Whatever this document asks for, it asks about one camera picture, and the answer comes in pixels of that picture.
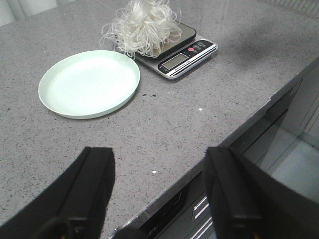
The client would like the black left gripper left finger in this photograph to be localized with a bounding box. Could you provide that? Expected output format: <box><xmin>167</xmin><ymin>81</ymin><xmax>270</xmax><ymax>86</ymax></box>
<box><xmin>0</xmin><ymin>147</ymin><xmax>115</xmax><ymax>239</ymax></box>

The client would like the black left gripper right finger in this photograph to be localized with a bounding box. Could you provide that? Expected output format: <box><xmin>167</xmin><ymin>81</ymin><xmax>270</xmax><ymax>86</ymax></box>
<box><xmin>203</xmin><ymin>147</ymin><xmax>319</xmax><ymax>239</ymax></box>

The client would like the white vermicelli noodle bundle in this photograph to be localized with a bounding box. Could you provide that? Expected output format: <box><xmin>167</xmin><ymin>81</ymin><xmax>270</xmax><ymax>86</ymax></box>
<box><xmin>99</xmin><ymin>0</ymin><xmax>182</xmax><ymax>58</ymax></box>

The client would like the light green round plate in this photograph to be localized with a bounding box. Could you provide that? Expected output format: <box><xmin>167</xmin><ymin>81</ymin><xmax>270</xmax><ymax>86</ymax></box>
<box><xmin>38</xmin><ymin>50</ymin><xmax>140</xmax><ymax>119</ymax></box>

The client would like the silver black kitchen scale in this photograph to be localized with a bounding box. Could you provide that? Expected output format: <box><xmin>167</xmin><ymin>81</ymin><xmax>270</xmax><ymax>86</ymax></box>
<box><xmin>136</xmin><ymin>23</ymin><xmax>218</xmax><ymax>80</ymax></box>

